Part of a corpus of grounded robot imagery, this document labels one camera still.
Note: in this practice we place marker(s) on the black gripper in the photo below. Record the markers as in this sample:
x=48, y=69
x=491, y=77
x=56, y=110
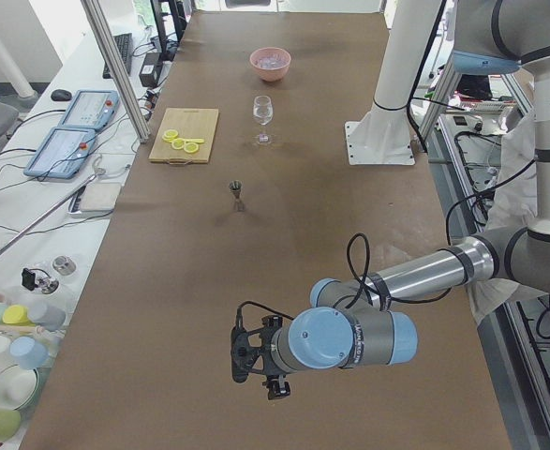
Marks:
x=274, y=387

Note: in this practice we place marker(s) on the steel double jigger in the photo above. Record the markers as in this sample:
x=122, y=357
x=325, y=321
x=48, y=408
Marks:
x=235, y=187

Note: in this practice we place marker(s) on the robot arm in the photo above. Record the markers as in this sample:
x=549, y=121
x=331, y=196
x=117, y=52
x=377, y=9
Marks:
x=351, y=324

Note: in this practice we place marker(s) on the clear wine glass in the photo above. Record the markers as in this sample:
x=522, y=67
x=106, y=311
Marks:
x=263, y=113

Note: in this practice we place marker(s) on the pink bowl of ice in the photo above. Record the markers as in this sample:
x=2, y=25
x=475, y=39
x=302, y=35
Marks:
x=271, y=64

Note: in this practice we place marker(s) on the steel cylindrical weight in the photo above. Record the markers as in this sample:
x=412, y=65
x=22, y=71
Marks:
x=64, y=265

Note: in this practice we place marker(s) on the middle lemon slice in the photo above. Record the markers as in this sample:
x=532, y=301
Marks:
x=178, y=143

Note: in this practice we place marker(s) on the white bowl green rim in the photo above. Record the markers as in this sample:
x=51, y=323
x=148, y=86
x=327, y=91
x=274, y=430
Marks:
x=18, y=387

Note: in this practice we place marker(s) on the yellow plastic cup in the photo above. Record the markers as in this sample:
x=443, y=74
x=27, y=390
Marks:
x=16, y=315

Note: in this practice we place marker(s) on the far lemon slice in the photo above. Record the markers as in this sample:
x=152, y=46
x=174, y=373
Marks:
x=170, y=135

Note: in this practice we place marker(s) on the bamboo cutting board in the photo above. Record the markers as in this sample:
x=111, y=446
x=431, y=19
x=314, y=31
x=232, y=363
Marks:
x=190, y=123

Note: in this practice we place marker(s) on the long metal rod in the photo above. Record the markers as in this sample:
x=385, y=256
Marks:
x=91, y=178

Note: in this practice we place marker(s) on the lower blue teach pendant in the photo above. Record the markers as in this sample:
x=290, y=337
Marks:
x=61, y=153

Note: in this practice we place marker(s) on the blue teach pendant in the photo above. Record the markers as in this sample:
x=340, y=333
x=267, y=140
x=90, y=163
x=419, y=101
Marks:
x=91, y=109
x=61, y=153

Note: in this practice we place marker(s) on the upper blue teach pendant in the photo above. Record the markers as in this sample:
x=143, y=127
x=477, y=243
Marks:
x=91, y=109

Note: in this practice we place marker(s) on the black power adapter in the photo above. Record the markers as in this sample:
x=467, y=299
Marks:
x=151, y=68

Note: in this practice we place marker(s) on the black computer mouse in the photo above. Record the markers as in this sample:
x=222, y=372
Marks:
x=61, y=95

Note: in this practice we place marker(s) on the black keyboard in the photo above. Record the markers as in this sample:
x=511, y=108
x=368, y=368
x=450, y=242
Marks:
x=124, y=45

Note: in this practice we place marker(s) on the lemon slice near handle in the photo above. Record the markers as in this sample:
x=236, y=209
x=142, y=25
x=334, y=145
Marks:
x=191, y=148

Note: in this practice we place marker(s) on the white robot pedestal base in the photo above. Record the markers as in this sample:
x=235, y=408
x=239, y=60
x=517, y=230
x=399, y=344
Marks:
x=382, y=136

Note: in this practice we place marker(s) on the aluminium frame post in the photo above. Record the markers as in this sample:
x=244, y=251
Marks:
x=102, y=32

